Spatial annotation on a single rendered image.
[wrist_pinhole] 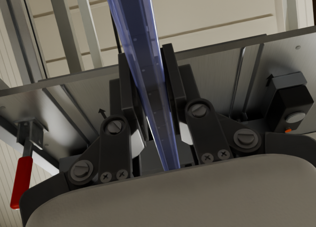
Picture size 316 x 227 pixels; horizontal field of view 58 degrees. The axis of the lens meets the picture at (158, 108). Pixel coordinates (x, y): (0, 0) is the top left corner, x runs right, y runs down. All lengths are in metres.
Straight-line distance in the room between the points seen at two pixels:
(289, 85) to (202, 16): 2.51
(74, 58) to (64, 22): 0.08
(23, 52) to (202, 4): 2.41
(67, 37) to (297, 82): 0.50
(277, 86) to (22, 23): 0.44
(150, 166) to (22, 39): 0.33
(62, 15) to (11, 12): 0.15
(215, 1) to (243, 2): 0.26
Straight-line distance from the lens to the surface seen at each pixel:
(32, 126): 0.39
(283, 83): 0.39
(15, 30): 0.60
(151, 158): 0.43
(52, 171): 0.52
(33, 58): 0.58
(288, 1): 1.05
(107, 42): 2.97
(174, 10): 2.88
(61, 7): 0.72
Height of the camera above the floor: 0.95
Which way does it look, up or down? 12 degrees up
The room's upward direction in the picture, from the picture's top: 168 degrees clockwise
